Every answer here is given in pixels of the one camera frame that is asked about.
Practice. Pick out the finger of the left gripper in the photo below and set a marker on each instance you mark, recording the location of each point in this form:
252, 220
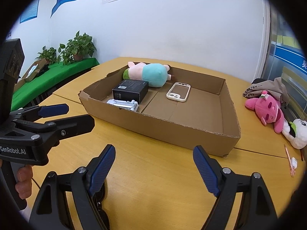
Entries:
37, 112
55, 131

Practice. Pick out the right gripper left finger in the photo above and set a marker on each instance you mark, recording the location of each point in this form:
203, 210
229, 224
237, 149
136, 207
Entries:
88, 188

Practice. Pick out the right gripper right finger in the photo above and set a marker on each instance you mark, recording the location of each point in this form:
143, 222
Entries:
256, 209

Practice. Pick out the white plastic clip device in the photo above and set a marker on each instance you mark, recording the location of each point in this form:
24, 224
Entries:
127, 105

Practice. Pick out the black product box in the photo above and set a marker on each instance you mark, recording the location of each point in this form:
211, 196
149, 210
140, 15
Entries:
129, 90

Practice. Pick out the pink pig plush toy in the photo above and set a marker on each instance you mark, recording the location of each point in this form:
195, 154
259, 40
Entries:
155, 74

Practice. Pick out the white clear phone case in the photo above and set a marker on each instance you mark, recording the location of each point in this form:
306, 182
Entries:
178, 92

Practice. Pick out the black sunglasses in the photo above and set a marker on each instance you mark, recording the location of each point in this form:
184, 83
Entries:
102, 203

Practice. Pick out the person's left hand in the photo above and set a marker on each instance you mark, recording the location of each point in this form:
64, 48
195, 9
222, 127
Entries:
24, 184

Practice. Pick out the green table cloth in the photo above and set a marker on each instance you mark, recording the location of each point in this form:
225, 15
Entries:
57, 73

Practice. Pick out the cardboard box on green table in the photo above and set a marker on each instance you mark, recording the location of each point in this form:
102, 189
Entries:
31, 73

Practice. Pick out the pink pen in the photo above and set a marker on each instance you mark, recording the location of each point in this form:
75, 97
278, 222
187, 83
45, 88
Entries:
291, 168

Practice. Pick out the potted green plant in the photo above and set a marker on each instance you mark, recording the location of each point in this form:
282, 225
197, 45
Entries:
76, 49
49, 54

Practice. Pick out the small white charm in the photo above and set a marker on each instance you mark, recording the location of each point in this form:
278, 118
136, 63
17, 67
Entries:
294, 163

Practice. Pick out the white panda plush toy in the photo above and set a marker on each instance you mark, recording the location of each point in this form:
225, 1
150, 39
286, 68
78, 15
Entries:
296, 133

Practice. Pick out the large cardboard box tray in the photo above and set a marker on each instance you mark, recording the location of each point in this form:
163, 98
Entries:
207, 118

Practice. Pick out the pink strawberry plush toy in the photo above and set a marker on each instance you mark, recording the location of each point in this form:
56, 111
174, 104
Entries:
268, 110

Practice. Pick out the beige folded cloth bag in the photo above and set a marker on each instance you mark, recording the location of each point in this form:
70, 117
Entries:
275, 88

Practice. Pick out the blue banner strip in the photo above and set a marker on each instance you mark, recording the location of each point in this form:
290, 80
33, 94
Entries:
291, 57

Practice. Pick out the blue framed wall notice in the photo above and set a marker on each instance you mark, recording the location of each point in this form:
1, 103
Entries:
30, 12

